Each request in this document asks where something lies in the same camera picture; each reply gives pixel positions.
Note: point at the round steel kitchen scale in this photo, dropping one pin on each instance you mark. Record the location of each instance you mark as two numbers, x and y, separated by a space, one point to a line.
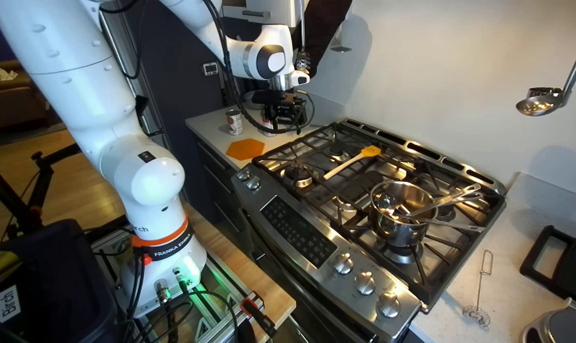
566 327

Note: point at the stainless gas stove range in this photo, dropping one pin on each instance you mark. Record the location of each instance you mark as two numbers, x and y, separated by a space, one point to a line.
299 235

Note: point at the black box with QR label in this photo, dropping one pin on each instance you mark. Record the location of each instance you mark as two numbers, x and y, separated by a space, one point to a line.
51 279

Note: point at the wooden spatula with orange head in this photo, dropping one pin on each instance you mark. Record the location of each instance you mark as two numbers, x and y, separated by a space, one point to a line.
366 154

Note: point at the small hanging steel spoon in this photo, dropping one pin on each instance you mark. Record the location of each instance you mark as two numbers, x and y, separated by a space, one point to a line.
303 60

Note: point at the silver stove knob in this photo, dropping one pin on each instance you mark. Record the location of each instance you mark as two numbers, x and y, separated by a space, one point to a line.
242 173
252 184
364 283
343 262
389 306

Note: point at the stainless range hood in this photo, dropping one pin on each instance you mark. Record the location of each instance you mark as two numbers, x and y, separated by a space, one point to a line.
261 13

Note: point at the black camera tripod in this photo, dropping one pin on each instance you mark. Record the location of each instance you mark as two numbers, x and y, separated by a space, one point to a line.
36 184

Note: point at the hanging steel ladle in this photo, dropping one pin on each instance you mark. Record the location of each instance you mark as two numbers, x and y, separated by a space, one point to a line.
542 100

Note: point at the small labelled tin can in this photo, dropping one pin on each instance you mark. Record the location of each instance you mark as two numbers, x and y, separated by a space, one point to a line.
235 123

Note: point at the dark brown oven mitt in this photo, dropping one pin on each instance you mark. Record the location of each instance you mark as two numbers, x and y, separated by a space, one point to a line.
328 26

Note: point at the brown sofa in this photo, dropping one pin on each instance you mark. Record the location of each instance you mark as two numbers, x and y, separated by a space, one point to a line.
11 96

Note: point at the wooden robot mounting board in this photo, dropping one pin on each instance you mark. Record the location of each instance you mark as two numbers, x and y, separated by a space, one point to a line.
250 274

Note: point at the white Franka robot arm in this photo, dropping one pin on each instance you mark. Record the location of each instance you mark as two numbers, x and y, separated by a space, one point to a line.
141 173

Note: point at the stainless refrigerator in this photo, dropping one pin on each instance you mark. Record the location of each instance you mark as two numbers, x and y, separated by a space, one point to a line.
118 45

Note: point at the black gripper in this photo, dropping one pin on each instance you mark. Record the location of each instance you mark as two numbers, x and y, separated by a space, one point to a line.
286 106

